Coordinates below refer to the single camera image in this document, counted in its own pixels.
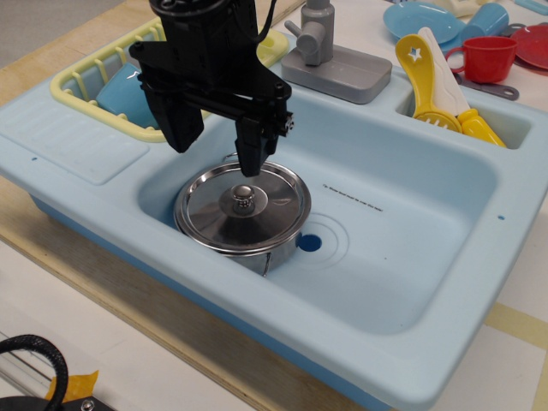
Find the yellow slotted toy spatula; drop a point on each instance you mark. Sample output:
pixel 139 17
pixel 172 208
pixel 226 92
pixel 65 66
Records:
pixel 415 56

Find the light blue toy sink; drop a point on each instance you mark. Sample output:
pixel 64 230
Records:
pixel 418 228

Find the blue toy cup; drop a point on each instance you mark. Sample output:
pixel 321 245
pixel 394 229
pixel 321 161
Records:
pixel 491 19

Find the grey toy faucet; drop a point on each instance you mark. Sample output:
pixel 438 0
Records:
pixel 318 64

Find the blue toy plate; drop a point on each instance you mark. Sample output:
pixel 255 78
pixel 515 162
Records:
pixel 402 19

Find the red toy plate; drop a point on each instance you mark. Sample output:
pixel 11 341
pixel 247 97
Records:
pixel 532 45

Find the yellow tape piece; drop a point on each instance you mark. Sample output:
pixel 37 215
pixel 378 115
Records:
pixel 80 386

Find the shiny steel pot lid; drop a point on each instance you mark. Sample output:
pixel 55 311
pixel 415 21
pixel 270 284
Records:
pixel 242 205

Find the grey toy utensil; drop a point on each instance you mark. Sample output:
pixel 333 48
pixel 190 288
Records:
pixel 507 92

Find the pale yellow dish rack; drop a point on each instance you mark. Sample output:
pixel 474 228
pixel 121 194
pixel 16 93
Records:
pixel 79 85

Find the red toy cup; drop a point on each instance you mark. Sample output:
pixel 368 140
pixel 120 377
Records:
pixel 486 59

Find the white and yellow toy knife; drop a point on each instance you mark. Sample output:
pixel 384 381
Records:
pixel 448 96

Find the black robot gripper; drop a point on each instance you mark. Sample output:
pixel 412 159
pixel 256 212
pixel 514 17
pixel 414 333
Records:
pixel 215 58

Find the blue cup in rack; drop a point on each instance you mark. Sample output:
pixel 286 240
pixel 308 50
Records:
pixel 122 94

